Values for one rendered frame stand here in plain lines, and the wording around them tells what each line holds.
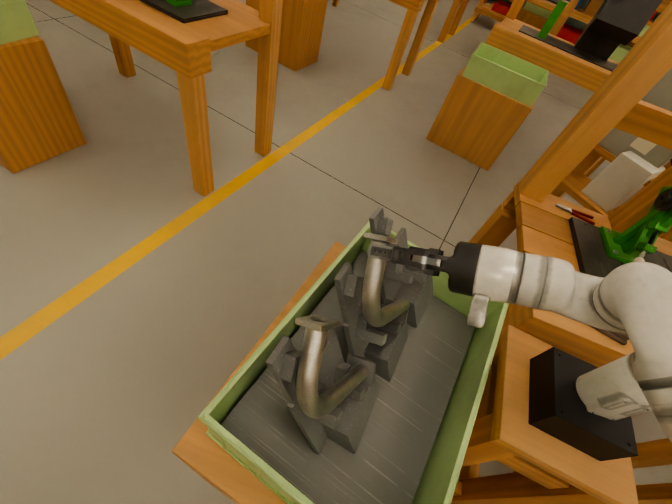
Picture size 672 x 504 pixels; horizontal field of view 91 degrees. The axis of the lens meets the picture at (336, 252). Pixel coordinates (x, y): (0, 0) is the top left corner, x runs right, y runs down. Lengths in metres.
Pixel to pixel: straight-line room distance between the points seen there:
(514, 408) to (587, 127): 0.92
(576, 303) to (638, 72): 0.96
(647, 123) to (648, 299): 1.13
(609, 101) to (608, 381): 0.85
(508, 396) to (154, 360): 1.39
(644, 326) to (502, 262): 0.15
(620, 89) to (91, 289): 2.22
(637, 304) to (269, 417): 0.61
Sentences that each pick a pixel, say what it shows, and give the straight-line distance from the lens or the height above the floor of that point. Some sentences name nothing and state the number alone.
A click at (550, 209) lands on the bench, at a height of 0.88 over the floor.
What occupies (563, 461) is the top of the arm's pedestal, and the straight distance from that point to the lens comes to 1.00.
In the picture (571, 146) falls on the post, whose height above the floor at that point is 1.11.
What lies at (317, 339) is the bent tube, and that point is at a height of 1.17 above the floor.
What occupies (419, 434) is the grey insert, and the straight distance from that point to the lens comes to 0.82.
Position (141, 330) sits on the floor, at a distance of 1.80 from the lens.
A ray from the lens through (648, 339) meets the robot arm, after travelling 0.48.
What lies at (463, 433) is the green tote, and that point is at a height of 0.96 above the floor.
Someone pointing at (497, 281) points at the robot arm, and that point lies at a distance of 0.47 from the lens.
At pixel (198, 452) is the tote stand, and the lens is 0.80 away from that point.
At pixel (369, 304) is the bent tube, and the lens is 0.54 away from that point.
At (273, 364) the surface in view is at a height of 1.14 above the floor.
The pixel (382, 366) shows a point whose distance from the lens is 0.77.
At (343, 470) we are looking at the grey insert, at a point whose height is 0.85.
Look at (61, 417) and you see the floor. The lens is 1.76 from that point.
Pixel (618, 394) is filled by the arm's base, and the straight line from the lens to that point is 0.91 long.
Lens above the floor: 1.58
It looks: 50 degrees down
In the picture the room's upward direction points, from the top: 20 degrees clockwise
